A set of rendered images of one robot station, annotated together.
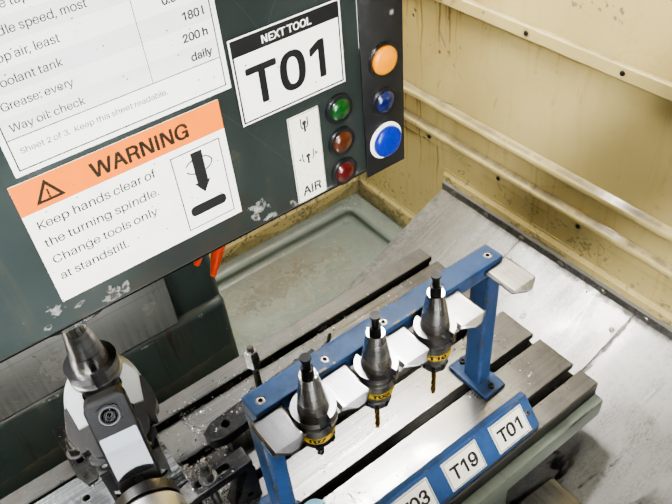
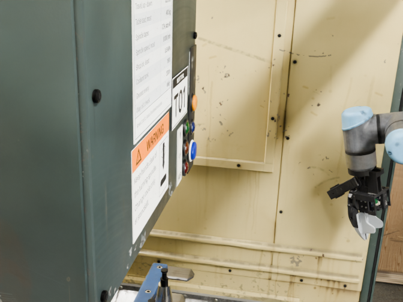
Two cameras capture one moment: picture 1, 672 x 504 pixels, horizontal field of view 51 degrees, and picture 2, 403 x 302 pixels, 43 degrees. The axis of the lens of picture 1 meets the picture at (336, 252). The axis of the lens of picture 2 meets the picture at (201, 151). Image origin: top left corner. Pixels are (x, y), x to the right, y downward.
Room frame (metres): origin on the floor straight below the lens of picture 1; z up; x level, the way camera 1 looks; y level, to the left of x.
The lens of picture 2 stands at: (0.00, 0.51, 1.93)
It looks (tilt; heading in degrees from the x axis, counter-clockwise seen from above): 20 degrees down; 312
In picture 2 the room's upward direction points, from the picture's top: 2 degrees clockwise
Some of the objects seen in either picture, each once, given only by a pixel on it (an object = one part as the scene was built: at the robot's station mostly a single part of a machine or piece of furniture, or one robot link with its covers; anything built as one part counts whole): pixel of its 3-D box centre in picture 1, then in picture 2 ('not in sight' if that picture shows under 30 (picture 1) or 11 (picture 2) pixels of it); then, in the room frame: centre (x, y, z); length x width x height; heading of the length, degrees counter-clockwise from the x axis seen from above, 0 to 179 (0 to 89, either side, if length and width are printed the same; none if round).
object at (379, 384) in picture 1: (376, 367); not in sight; (0.62, -0.04, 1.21); 0.06 x 0.06 x 0.03
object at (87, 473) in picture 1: (81, 460); not in sight; (0.68, 0.47, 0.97); 0.13 x 0.03 x 0.15; 33
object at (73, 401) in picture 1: (82, 414); not in sight; (0.52, 0.32, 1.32); 0.09 x 0.03 x 0.06; 38
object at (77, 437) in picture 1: (90, 430); not in sight; (0.48, 0.30, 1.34); 0.09 x 0.05 x 0.02; 38
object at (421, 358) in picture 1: (406, 348); not in sight; (0.65, -0.09, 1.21); 0.07 x 0.05 x 0.01; 33
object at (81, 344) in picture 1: (80, 341); not in sight; (0.56, 0.31, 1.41); 0.04 x 0.04 x 0.07
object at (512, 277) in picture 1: (512, 277); (180, 274); (0.77, -0.27, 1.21); 0.07 x 0.05 x 0.01; 33
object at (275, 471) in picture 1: (274, 469); not in sight; (0.58, 0.13, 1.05); 0.10 x 0.05 x 0.30; 33
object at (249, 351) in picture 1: (255, 369); not in sight; (0.84, 0.17, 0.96); 0.03 x 0.03 x 0.13
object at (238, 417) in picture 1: (268, 403); not in sight; (0.78, 0.15, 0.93); 0.26 x 0.05 x 0.06; 128
